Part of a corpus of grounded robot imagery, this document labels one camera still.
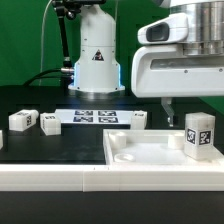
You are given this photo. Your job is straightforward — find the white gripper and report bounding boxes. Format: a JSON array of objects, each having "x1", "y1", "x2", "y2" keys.
[{"x1": 131, "y1": 44, "x2": 224, "y2": 127}]

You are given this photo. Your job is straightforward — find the white square tabletop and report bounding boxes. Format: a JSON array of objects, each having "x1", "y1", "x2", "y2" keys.
[{"x1": 103, "y1": 129, "x2": 224, "y2": 166}]

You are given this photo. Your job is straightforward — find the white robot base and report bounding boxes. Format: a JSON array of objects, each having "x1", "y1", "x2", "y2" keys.
[{"x1": 68, "y1": 5, "x2": 125, "y2": 99}]

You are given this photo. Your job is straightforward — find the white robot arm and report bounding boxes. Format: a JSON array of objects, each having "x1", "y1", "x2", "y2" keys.
[{"x1": 131, "y1": 0, "x2": 224, "y2": 125}]

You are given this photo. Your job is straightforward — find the sheet with fiducial tags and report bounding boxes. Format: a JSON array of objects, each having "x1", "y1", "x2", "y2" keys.
[{"x1": 55, "y1": 109, "x2": 134, "y2": 125}]

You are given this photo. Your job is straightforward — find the white obstacle fence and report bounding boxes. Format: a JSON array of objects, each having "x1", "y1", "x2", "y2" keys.
[{"x1": 0, "y1": 129, "x2": 224, "y2": 193}]

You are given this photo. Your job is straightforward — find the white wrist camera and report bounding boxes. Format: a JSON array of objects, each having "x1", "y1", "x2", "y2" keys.
[{"x1": 137, "y1": 13, "x2": 188, "y2": 45}]

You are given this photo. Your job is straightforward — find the black cable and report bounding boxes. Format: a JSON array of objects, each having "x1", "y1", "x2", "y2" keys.
[{"x1": 22, "y1": 68, "x2": 75, "y2": 87}]

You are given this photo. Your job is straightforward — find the black camera stand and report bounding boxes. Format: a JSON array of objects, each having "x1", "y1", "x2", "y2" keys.
[{"x1": 52, "y1": 0, "x2": 107, "y2": 67}]

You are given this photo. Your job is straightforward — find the white cable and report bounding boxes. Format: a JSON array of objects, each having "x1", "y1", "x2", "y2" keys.
[{"x1": 38, "y1": 0, "x2": 54, "y2": 87}]

